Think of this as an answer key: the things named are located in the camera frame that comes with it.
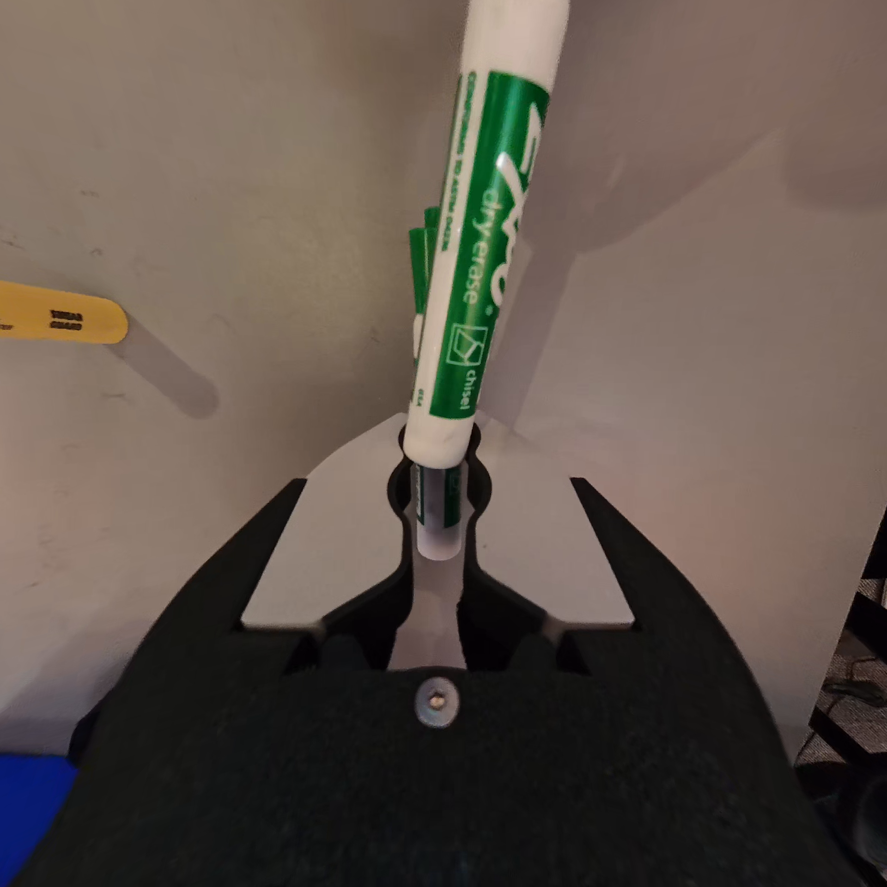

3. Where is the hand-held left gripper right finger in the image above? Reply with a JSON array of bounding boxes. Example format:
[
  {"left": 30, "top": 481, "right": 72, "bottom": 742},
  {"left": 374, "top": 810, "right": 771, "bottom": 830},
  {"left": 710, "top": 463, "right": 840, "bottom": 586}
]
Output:
[{"left": 457, "top": 416, "right": 636, "bottom": 672}]

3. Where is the grey desk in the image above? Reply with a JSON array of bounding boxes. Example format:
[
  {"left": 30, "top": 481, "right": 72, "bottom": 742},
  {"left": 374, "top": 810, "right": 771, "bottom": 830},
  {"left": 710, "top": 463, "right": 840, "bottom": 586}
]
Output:
[{"left": 0, "top": 0, "right": 887, "bottom": 763}]

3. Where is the green dry erase marker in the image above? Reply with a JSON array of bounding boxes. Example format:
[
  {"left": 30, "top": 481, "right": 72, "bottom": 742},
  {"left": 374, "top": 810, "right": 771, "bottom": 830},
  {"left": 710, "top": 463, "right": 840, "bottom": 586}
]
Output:
[
  {"left": 404, "top": 0, "right": 571, "bottom": 465},
  {"left": 409, "top": 206, "right": 467, "bottom": 561}
]

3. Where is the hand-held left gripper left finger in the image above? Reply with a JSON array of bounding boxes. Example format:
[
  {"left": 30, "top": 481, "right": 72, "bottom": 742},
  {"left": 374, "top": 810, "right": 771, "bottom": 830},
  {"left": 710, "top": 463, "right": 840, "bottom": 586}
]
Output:
[{"left": 241, "top": 411, "right": 417, "bottom": 669}]

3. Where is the blue plastic bin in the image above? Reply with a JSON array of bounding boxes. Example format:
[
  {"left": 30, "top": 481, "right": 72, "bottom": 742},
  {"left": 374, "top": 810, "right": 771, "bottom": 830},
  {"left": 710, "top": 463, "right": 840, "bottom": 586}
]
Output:
[{"left": 0, "top": 755, "right": 77, "bottom": 884}]

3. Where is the yellow highlighter marker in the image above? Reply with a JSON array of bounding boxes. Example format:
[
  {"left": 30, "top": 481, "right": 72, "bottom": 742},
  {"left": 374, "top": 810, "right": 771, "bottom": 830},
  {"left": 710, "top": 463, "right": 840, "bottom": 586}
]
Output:
[{"left": 0, "top": 280, "right": 129, "bottom": 345}]

